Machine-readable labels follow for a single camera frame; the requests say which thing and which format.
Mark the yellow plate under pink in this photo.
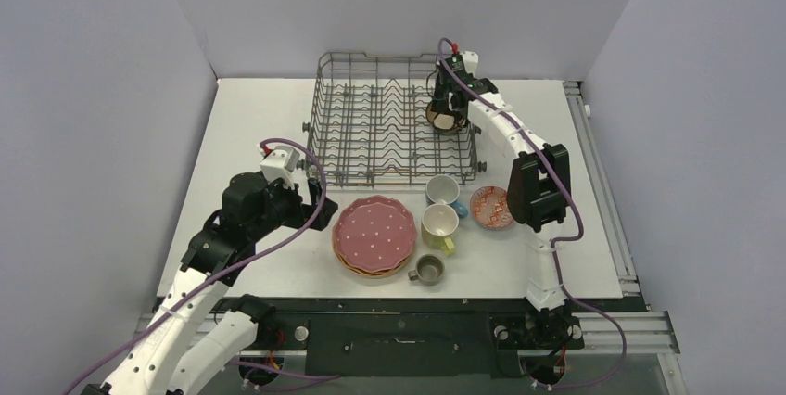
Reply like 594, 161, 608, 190
333, 248, 411, 279

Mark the small grey cup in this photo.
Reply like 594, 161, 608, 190
408, 254, 445, 286

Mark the blue handled white mug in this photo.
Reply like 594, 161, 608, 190
425, 174, 469, 219

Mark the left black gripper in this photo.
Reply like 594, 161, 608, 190
248, 173, 336, 242

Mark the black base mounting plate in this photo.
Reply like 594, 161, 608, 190
240, 298, 585, 378

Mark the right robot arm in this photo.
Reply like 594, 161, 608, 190
429, 52, 585, 346

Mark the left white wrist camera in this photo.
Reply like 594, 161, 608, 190
259, 144, 300, 189

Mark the pink polka dot plate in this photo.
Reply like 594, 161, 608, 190
332, 195, 417, 273

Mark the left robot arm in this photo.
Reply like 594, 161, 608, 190
82, 167, 337, 394

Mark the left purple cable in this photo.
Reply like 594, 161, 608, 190
61, 137, 329, 395

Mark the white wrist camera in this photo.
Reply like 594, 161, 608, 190
259, 144, 300, 189
448, 51, 479, 77

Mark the grey wire dish rack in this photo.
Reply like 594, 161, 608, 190
302, 51, 487, 187

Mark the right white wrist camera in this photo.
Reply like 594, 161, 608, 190
448, 51, 479, 77

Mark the orange patterned small bowl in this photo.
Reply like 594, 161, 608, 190
469, 185, 514, 230

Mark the yellow green mug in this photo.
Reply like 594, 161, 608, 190
421, 204, 460, 256

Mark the dark brown glazed bowl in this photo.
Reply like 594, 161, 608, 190
425, 101, 468, 134

